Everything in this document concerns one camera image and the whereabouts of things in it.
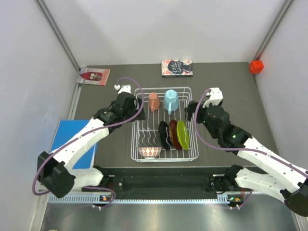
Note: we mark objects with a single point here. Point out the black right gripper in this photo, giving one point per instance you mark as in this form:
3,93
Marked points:
191,109

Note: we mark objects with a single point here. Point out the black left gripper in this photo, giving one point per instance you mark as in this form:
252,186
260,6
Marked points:
139,104

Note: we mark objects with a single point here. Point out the salmon pink mug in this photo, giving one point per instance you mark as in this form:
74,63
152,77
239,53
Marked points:
153,101

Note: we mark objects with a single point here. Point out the light blue mug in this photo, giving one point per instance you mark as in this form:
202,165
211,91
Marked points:
171,101

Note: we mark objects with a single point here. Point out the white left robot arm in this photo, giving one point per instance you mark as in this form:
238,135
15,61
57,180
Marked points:
56,172

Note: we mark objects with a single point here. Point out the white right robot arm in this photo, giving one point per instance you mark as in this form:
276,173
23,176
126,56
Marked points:
282,180

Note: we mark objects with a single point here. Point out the lime green plate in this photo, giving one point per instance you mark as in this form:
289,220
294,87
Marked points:
183,135

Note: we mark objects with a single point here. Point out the dark red plate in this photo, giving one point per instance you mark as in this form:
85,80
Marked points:
173,135

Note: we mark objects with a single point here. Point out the pink cover book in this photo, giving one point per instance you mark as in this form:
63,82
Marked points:
93,76

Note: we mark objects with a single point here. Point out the red patterned white bowl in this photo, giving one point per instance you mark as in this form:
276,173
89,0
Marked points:
149,152

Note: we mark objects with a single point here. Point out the floral Little Women book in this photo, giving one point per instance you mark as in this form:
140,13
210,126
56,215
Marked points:
177,68

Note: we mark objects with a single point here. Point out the red cube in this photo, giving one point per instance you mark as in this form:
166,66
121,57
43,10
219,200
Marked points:
256,66

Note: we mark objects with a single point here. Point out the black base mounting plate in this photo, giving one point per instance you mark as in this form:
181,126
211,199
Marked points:
209,179

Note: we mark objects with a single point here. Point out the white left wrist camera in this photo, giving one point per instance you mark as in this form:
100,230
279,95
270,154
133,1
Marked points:
123,88

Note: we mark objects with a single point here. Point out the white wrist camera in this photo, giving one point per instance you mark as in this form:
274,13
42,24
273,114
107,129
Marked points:
215,97
123,88

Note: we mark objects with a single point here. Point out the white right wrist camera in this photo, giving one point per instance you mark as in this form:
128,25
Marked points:
215,97

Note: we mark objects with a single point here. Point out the white wire dish rack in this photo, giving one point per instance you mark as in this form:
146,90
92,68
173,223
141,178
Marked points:
145,132

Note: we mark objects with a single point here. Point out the grey slotted cable duct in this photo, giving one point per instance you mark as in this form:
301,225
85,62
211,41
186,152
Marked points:
104,199

